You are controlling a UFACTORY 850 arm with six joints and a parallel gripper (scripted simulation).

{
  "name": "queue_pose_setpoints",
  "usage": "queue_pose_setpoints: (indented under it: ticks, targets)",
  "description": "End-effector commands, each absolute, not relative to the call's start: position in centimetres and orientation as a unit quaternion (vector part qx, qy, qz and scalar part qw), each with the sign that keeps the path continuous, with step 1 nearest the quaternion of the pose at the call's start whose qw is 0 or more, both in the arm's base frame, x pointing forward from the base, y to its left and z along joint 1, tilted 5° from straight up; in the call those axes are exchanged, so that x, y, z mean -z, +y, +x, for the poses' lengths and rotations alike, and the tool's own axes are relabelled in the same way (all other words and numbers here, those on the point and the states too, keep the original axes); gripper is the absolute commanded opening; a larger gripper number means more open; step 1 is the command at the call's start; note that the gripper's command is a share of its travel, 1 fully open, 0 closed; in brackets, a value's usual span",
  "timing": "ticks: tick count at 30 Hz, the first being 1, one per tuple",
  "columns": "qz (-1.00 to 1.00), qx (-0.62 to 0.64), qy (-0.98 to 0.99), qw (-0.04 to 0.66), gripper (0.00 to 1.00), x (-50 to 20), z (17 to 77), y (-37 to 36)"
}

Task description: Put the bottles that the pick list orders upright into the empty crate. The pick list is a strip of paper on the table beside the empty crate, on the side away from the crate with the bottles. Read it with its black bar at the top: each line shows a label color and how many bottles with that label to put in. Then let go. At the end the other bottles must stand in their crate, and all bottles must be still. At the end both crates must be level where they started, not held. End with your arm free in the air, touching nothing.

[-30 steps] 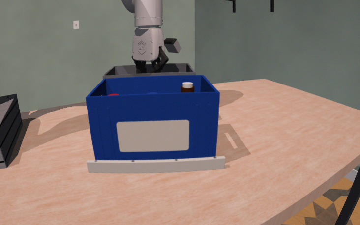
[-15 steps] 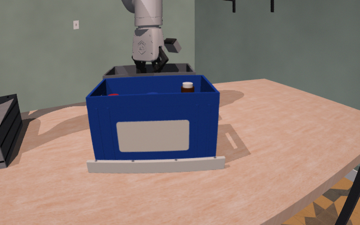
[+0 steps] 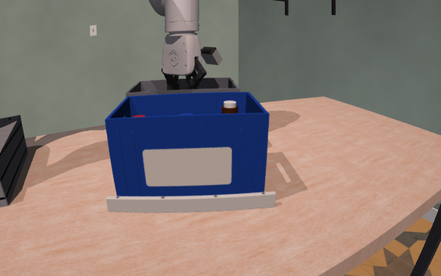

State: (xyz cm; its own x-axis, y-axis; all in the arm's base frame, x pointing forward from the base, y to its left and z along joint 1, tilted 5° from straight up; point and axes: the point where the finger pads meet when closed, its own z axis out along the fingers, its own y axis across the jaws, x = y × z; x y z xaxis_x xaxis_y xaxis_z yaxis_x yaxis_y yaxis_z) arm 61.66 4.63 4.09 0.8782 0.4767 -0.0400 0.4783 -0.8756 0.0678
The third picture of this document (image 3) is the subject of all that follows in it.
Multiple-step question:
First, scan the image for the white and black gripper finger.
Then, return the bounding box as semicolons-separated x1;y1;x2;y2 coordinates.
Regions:
161;69;180;90
186;57;207;90

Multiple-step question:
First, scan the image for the white bottle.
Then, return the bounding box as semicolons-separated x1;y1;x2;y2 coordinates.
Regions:
222;101;238;113

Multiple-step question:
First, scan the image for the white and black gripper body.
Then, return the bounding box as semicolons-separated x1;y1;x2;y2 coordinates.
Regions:
162;33;202;76

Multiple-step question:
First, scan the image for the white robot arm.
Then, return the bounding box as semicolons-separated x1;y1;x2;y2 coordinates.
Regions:
149;0;223;65

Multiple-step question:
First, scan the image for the blue plastic crate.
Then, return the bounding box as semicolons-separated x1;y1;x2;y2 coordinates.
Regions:
110;92;269;196

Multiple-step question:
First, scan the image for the dark grey plastic crate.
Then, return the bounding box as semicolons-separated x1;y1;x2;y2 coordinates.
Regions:
133;78;240;96

